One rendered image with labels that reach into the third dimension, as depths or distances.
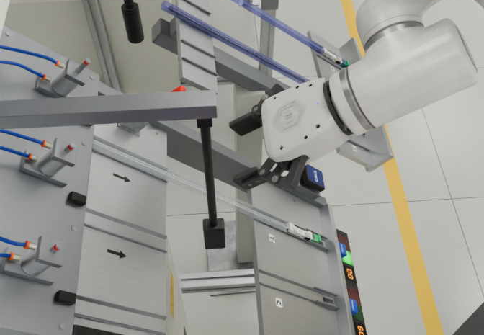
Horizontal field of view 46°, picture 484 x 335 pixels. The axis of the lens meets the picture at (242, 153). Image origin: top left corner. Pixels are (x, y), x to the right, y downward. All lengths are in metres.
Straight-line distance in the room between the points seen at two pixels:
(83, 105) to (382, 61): 0.38
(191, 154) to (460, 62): 0.45
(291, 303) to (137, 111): 0.57
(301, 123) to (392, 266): 1.22
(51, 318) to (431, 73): 0.47
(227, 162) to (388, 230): 1.08
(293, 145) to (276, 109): 0.07
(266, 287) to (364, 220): 1.09
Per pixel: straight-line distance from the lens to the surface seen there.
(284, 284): 0.92
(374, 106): 0.68
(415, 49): 0.67
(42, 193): 0.61
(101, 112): 0.42
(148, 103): 0.42
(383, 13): 0.71
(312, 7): 2.61
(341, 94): 0.69
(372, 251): 1.89
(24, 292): 0.57
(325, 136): 0.69
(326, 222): 1.08
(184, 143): 0.89
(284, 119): 0.73
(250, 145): 1.27
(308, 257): 1.00
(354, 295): 1.10
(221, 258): 1.82
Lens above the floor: 1.66
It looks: 55 degrees down
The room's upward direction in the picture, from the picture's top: straight up
